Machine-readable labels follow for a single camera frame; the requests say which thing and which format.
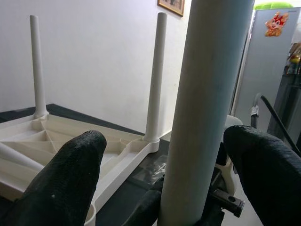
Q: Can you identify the framed wall picture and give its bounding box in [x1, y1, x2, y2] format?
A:
[157, 0, 185, 17]

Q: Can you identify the silver fridge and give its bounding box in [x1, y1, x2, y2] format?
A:
[231, 6, 301, 142]

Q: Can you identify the red cartoon sticker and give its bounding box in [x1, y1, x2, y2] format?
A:
[265, 11, 290, 38]

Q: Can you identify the white plastic table top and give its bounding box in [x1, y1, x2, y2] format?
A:
[0, 113, 172, 226]

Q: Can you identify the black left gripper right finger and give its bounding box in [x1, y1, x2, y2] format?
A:
[222, 125, 301, 226]

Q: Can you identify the dark cabinet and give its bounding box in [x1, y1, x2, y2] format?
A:
[268, 69, 301, 151]

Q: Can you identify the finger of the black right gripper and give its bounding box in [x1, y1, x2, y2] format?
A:
[131, 180, 165, 226]

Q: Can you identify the white plastic table leg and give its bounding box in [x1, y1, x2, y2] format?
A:
[142, 12, 168, 153]
[29, 15, 50, 120]
[159, 0, 256, 226]
[0, 141, 46, 174]

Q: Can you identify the clear tape patch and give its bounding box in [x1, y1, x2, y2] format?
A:
[133, 154, 170, 188]

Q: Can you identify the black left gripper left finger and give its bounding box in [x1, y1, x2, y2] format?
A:
[0, 130, 108, 226]

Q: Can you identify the bright green object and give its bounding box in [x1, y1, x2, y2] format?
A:
[254, 1, 295, 11]

